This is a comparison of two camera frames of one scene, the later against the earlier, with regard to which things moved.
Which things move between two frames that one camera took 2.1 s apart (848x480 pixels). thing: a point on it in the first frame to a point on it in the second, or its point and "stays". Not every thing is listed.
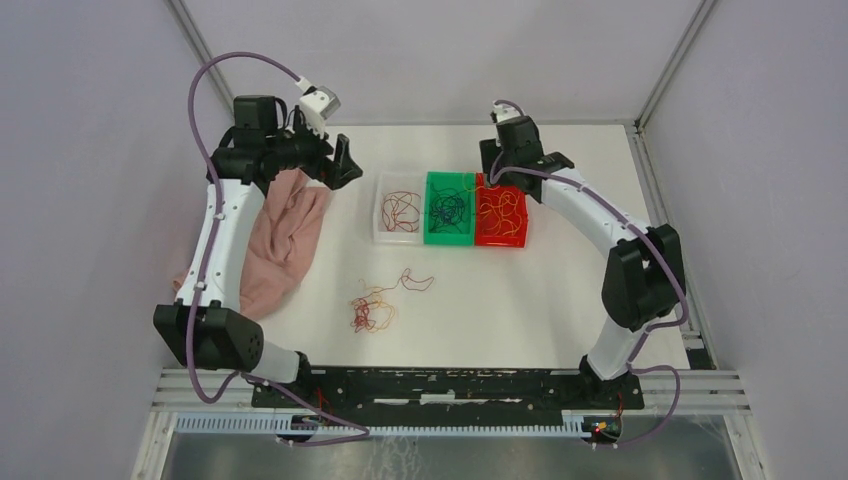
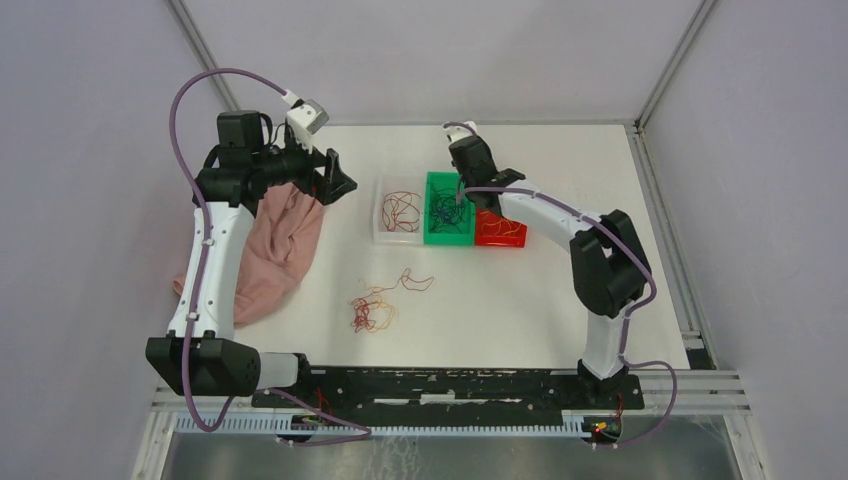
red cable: x=400 y=279 stays
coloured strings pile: x=401 y=210 stays
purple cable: x=446 y=209 stays
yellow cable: x=500 y=214 stays
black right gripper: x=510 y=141 to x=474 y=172
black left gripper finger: x=344 y=159 to x=334 y=171
